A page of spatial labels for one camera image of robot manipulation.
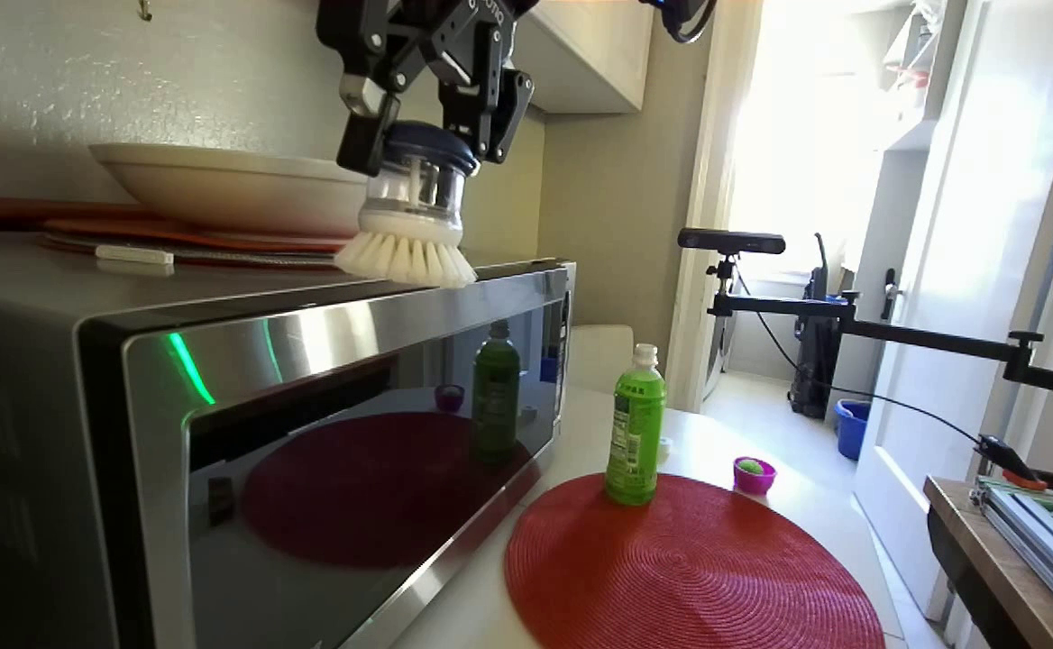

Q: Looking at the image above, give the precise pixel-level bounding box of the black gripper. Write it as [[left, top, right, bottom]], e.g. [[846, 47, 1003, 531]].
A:
[[313, 0, 539, 182]]

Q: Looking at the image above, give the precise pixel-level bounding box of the white bristle brush blue knob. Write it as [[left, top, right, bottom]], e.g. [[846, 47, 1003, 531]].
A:
[[330, 120, 483, 293]]

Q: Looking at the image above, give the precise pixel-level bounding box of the white ceramic bowl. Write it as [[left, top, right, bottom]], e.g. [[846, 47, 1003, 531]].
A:
[[86, 142, 374, 241]]

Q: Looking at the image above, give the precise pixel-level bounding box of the thin grey mat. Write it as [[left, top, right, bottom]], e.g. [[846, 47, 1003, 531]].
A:
[[68, 241, 360, 276]]

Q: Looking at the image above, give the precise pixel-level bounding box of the thin red mat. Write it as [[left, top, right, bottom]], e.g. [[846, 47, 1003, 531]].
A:
[[35, 213, 356, 261]]

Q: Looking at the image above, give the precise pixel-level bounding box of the small white flat piece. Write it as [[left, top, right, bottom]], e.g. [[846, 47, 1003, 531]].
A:
[[90, 241, 178, 276]]

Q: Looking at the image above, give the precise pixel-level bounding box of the green tea bottle white cap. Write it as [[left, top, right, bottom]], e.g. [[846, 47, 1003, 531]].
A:
[[603, 341, 670, 510]]

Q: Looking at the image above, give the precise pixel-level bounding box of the dark red flat mat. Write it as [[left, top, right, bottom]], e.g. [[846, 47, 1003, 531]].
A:
[[0, 195, 132, 235]]

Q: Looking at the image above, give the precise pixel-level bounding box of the black upright stand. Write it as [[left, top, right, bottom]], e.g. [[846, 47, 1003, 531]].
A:
[[785, 230, 854, 426]]

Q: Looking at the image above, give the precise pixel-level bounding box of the stainless steel microwave oven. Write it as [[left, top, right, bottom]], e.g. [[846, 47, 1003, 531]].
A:
[[0, 230, 580, 649]]

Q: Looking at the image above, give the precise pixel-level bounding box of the small pink cup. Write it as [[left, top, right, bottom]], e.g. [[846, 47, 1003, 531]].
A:
[[729, 455, 780, 503]]

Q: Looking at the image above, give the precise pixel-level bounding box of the blue bin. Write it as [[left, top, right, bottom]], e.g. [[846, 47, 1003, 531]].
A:
[[832, 398, 876, 464]]

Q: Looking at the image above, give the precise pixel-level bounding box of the large round red placemat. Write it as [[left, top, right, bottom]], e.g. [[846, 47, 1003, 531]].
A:
[[502, 469, 888, 649]]

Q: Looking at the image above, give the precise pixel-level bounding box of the white door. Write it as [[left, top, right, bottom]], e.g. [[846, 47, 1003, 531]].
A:
[[852, 0, 1053, 606]]

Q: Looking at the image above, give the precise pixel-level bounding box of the black orange clamp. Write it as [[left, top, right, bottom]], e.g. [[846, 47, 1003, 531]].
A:
[[973, 433, 1050, 498]]

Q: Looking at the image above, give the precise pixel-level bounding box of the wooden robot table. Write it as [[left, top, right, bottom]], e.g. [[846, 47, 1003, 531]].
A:
[[924, 476, 1053, 649]]

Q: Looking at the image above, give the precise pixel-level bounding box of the black bar camera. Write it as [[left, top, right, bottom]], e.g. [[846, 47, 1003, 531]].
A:
[[674, 224, 788, 261]]

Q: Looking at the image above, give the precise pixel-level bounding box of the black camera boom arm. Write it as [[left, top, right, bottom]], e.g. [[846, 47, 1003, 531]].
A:
[[703, 251, 1053, 407]]

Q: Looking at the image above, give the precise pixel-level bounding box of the thin black cable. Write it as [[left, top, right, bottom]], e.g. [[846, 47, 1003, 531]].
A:
[[862, 391, 1009, 463]]

